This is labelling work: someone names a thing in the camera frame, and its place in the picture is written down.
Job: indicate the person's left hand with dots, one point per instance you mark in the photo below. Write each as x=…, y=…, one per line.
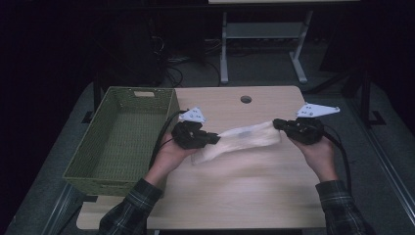
x=166, y=160

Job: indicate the black stand with foot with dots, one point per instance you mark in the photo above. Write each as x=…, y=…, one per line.
x=367, y=104
x=94, y=98

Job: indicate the person's right hand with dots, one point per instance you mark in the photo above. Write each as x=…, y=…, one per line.
x=321, y=156

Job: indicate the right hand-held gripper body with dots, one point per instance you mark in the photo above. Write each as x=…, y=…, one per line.
x=306, y=130

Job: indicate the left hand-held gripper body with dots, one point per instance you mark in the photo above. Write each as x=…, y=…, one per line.
x=189, y=135

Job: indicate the white metal stand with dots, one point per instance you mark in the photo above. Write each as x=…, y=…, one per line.
x=261, y=31

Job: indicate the aluminium rail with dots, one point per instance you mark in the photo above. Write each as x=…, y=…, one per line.
x=385, y=163
x=60, y=209

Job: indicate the green woven basket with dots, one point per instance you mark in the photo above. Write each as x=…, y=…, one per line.
x=124, y=143

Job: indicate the white bear-print cloth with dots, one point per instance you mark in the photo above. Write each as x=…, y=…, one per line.
x=241, y=138

